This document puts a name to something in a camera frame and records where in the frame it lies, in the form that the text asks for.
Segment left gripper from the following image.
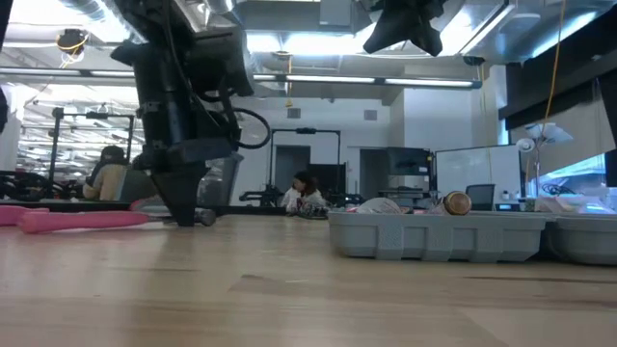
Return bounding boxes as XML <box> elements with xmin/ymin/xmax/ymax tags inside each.
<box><xmin>130</xmin><ymin>43</ymin><xmax>246</xmax><ymax>228</ymax></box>

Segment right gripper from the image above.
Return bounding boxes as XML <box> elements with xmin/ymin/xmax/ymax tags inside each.
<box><xmin>362</xmin><ymin>0</ymin><xmax>448</xmax><ymax>58</ymax></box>

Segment pink handled hammer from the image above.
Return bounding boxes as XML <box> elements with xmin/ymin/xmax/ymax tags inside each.
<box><xmin>17</xmin><ymin>206</ymin><xmax>219</xmax><ymax>236</ymax></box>

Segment grey plastic tool case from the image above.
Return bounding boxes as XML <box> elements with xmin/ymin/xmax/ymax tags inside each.
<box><xmin>327</xmin><ymin>209</ymin><xmax>617</xmax><ymax>267</ymax></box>

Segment grey mesh office chair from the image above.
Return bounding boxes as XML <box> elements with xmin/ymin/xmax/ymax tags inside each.
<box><xmin>196</xmin><ymin>151</ymin><xmax>246</xmax><ymax>209</ymax></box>

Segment black glove grey red cuff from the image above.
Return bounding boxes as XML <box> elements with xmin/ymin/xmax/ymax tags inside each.
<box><xmin>127</xmin><ymin>196</ymin><xmax>168</xmax><ymax>211</ymax></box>

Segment grey ceiling box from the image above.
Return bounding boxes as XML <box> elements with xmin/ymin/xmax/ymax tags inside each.
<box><xmin>319</xmin><ymin>0</ymin><xmax>353</xmax><ymax>28</ymax></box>

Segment person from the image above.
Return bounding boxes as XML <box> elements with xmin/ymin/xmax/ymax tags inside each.
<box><xmin>282</xmin><ymin>170</ymin><xmax>330</xmax><ymax>216</ymax></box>
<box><xmin>81</xmin><ymin>145</ymin><xmax>131</xmax><ymax>202</ymax></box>

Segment long ceiling light strip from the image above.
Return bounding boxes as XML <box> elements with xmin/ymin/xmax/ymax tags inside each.
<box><xmin>0</xmin><ymin>67</ymin><xmax>483</xmax><ymax>91</ymax></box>

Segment black gantry stand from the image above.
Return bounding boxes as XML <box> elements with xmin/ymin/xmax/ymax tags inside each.
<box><xmin>46</xmin><ymin>106</ymin><xmax>137</xmax><ymax>197</ymax></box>
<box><xmin>268</xmin><ymin>126</ymin><xmax>343</xmax><ymax>194</ymax></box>

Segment white whiteboard panel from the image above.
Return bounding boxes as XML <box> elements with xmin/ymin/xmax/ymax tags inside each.
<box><xmin>435</xmin><ymin>144</ymin><xmax>523</xmax><ymax>204</ymax></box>

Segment white floor lamp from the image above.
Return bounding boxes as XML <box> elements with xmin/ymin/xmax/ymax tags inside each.
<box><xmin>514</xmin><ymin>121</ymin><xmax>575</xmax><ymax>199</ymax></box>

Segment white crumpled plastic bag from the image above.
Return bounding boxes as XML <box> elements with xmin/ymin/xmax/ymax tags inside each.
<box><xmin>355</xmin><ymin>196</ymin><xmax>404</xmax><ymax>216</ymax></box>

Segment black office chair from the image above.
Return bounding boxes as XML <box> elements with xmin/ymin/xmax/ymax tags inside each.
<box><xmin>463</xmin><ymin>183</ymin><xmax>496</xmax><ymax>213</ymax></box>

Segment white desk clutter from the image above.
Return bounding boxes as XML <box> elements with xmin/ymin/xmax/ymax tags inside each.
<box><xmin>529</xmin><ymin>185</ymin><xmax>617</xmax><ymax>217</ymax></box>

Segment black table rig frame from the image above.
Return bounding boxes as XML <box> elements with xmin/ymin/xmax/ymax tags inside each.
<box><xmin>0</xmin><ymin>199</ymin><xmax>334</xmax><ymax>217</ymax></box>

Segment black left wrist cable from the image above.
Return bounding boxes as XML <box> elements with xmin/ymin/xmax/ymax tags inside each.
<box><xmin>230</xmin><ymin>106</ymin><xmax>272</xmax><ymax>150</ymax></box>

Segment yellow hanging cable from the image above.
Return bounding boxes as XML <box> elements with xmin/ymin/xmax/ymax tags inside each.
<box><xmin>542</xmin><ymin>0</ymin><xmax>566</xmax><ymax>129</ymax></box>

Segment ceiling cable reel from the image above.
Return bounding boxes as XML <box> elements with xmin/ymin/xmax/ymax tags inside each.
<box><xmin>55</xmin><ymin>27</ymin><xmax>87</xmax><ymax>67</ymax></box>

